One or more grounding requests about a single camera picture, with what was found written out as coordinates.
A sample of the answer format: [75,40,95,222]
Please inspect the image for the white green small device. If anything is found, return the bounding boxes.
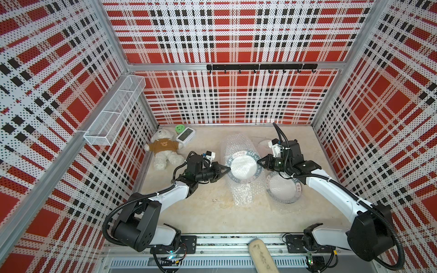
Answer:
[176,127,196,145]

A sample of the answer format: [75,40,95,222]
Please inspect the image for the green rimmed plate right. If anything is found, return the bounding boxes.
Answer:
[266,172,302,204]

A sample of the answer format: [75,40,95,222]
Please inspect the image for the clear wall shelf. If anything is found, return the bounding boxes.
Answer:
[84,75,145,146]

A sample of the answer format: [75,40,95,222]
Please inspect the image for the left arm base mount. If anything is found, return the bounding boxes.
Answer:
[150,235,198,269]

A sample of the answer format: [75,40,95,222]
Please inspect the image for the green rimmed plate front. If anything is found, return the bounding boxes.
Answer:
[226,150,262,184]

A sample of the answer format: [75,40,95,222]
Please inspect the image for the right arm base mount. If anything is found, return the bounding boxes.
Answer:
[281,233,339,273]

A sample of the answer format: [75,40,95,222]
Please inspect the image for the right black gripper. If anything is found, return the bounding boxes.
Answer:
[255,155,291,173]

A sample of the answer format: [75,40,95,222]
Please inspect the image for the black hook rail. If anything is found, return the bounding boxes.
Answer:
[206,63,318,72]

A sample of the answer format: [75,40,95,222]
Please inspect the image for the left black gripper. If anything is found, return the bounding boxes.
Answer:
[196,162,231,183]

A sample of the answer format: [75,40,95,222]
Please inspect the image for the bubble wrap sheet front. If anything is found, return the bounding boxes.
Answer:
[221,133,265,206]

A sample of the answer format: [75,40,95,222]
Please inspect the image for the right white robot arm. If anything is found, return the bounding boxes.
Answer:
[257,139,405,270]

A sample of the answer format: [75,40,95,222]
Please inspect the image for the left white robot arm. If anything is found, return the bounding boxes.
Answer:
[102,151,231,253]

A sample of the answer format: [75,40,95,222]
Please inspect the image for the beige teddy bear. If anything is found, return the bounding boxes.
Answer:
[145,129,185,171]

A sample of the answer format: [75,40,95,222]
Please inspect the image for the wooden brush handle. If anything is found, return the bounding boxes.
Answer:
[249,239,279,273]

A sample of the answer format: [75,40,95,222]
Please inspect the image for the green rimmed plate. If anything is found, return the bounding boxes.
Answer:
[266,172,302,204]
[226,150,262,184]

